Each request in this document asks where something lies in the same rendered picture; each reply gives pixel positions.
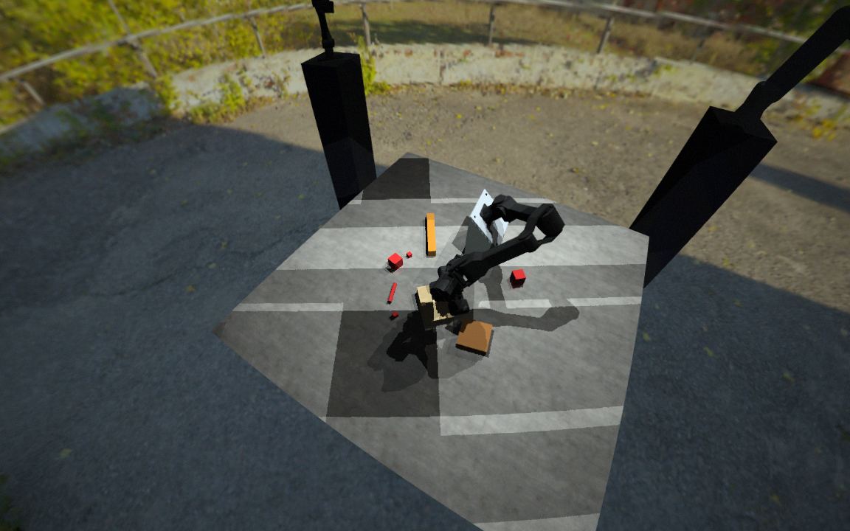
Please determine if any orange rectangular block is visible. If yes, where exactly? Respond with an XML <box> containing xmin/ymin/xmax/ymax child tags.
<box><xmin>427</xmin><ymin>213</ymin><xmax>436</xmax><ymax>256</ymax></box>

